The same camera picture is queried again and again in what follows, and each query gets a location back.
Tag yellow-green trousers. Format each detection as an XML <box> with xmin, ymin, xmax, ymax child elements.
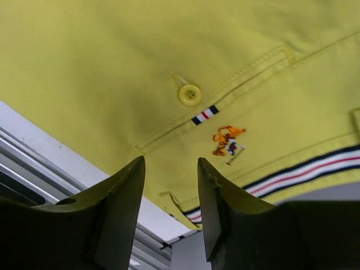
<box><xmin>1</xmin><ymin>1</ymin><xmax>359</xmax><ymax>230</ymax></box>

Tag aluminium rail frame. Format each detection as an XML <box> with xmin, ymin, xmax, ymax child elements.
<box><xmin>1</xmin><ymin>102</ymin><xmax>195</xmax><ymax>269</ymax></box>

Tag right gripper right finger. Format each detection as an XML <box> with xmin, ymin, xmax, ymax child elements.
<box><xmin>197</xmin><ymin>157</ymin><xmax>359</xmax><ymax>269</ymax></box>

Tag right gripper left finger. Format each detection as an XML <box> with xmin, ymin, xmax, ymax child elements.
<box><xmin>1</xmin><ymin>156</ymin><xmax>146</xmax><ymax>269</ymax></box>

